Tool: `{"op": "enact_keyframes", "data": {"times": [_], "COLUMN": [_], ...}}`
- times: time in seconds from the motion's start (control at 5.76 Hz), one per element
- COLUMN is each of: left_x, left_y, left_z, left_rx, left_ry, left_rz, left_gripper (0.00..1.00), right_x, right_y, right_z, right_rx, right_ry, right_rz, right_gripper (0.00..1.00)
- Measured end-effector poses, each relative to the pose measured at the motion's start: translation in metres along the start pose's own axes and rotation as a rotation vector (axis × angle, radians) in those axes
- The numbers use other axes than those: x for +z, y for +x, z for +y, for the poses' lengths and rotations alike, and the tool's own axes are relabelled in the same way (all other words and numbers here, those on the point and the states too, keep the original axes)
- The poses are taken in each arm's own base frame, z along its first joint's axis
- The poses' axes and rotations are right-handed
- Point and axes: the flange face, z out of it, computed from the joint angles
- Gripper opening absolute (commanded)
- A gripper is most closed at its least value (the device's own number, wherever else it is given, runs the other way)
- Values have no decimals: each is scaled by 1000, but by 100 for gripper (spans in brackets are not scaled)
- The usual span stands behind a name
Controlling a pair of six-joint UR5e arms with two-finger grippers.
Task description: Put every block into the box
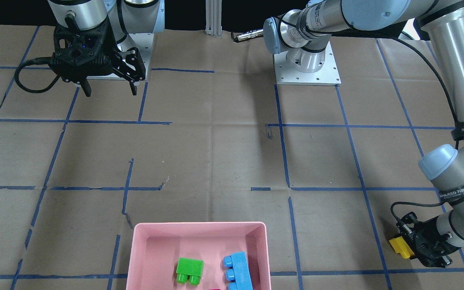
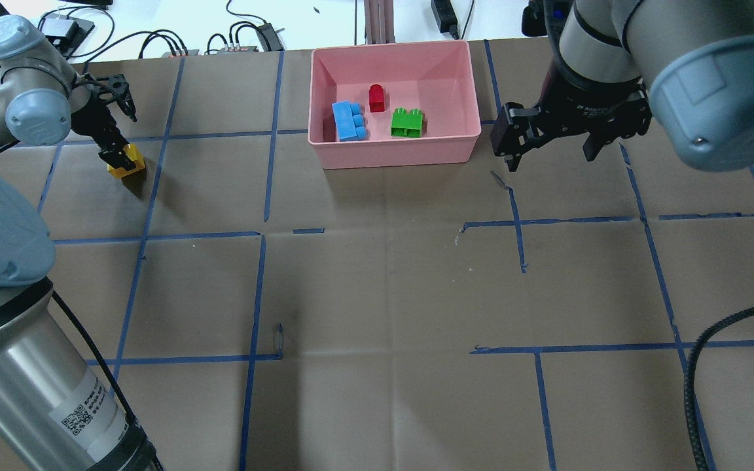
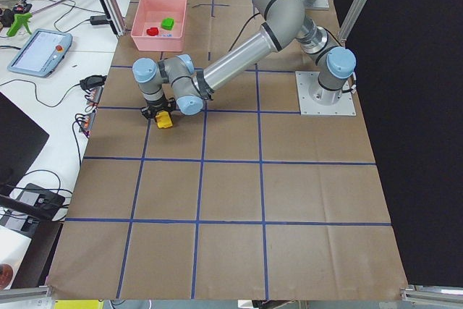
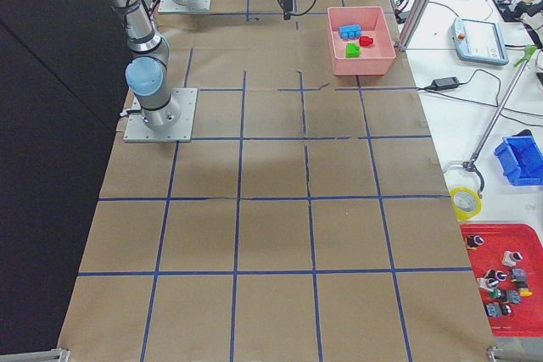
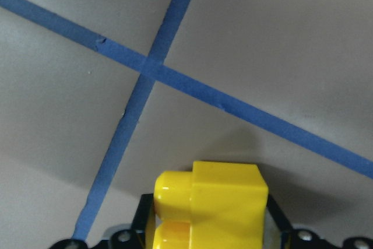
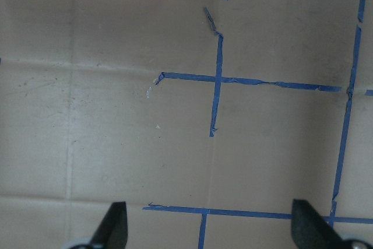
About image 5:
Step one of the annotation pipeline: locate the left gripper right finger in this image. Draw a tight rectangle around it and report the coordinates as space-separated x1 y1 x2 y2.
265 195 293 237

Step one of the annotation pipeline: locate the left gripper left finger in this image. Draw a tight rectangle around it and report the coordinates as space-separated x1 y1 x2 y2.
131 194 154 234

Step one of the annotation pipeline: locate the yellow toy block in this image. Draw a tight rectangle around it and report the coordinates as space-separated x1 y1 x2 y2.
153 161 269 248

